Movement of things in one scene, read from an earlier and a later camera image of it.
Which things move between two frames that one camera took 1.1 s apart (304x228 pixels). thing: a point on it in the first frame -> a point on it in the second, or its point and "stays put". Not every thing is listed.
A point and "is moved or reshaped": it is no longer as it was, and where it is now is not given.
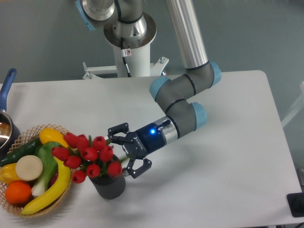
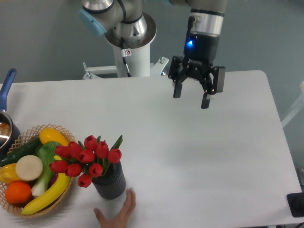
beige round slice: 29,167 stays put
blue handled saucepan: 9,136 stays put
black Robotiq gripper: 139,144 -> 200,52
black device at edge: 296,202 stays put
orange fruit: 18,192 stays put
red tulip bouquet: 92,157 is moved or reshaped
